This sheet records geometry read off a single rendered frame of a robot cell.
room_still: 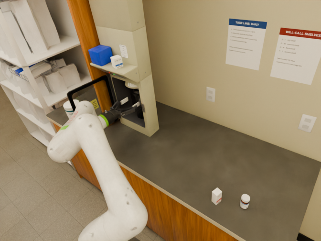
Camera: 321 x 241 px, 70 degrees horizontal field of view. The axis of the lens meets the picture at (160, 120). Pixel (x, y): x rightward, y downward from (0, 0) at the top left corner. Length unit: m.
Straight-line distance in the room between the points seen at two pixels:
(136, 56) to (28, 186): 2.23
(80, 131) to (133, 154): 0.71
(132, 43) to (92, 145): 0.66
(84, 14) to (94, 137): 0.88
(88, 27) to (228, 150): 1.20
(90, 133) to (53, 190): 2.04
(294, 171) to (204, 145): 0.56
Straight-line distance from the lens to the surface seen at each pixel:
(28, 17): 2.41
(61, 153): 1.07
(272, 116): 1.63
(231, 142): 1.67
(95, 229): 0.94
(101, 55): 1.48
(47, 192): 2.97
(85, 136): 0.97
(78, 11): 1.57
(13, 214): 3.00
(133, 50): 1.38
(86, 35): 1.61
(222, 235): 1.44
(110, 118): 1.54
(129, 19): 1.32
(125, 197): 0.87
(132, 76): 1.39
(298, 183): 1.55
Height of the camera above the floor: 2.09
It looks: 38 degrees down
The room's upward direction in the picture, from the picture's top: 7 degrees counter-clockwise
